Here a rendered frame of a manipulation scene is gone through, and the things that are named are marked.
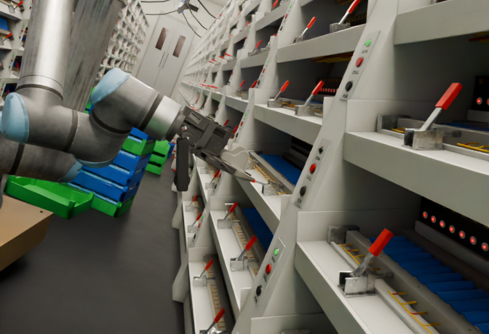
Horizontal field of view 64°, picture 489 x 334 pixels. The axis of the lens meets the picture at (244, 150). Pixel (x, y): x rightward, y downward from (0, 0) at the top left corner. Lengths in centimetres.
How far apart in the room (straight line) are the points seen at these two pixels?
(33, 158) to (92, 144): 43
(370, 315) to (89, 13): 103
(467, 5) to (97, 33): 95
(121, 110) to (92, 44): 44
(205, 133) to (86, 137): 24
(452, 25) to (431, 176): 20
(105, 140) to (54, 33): 26
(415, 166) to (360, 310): 18
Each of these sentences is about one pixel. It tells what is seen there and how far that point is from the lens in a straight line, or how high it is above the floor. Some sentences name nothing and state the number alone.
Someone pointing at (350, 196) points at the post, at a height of 64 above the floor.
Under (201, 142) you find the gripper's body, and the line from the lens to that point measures 83.
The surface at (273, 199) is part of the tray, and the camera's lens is 88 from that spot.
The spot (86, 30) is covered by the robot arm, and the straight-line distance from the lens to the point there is 123.
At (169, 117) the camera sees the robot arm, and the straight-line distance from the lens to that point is 81.
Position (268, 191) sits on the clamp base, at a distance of 91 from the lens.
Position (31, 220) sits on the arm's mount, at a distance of 135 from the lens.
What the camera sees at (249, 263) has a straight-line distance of 98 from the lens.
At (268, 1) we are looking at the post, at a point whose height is 124.
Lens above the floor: 70
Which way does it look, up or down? 5 degrees down
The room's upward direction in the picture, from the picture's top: 23 degrees clockwise
